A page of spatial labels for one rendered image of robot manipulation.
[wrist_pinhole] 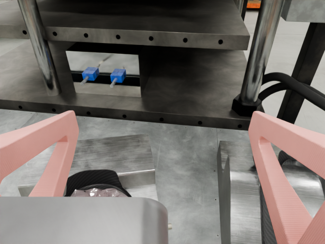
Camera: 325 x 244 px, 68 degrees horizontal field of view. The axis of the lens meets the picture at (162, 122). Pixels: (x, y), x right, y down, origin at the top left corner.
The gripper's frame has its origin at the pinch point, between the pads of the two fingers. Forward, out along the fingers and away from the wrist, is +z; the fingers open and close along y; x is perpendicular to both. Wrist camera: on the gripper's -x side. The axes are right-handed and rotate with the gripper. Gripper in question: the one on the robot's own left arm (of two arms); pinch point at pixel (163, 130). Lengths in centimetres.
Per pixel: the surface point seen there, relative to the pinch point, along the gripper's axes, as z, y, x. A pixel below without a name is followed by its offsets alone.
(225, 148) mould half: 35, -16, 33
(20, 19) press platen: 86, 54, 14
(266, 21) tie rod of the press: 61, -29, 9
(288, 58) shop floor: 309, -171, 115
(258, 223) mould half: 12.7, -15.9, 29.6
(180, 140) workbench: 45, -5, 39
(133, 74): 72, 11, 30
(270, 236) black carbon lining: 11.1, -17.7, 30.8
